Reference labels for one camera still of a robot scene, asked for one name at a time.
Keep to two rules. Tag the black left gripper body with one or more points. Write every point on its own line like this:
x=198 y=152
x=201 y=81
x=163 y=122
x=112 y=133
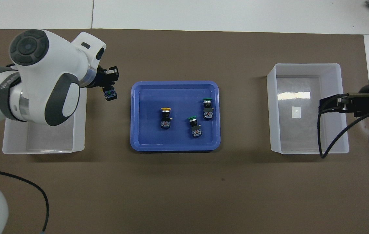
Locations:
x=100 y=78

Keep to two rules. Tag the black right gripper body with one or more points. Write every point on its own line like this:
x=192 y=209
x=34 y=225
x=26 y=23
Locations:
x=362 y=105

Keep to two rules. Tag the yellow push button switch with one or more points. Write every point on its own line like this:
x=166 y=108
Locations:
x=110 y=95
x=165 y=117

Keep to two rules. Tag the green push button switch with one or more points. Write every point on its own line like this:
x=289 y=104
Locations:
x=195 y=127
x=207 y=110

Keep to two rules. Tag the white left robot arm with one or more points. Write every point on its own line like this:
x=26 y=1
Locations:
x=47 y=65

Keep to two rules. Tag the small white label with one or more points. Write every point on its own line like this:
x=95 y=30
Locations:
x=296 y=112

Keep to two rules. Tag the translucent white plastic box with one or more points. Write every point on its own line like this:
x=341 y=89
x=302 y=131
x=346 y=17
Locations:
x=57 y=136
x=301 y=136

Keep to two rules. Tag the blue plastic tray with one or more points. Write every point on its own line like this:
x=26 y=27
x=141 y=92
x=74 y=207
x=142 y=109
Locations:
x=152 y=136

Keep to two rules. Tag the brown table mat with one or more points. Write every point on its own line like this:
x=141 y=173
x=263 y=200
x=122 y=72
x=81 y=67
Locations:
x=184 y=195

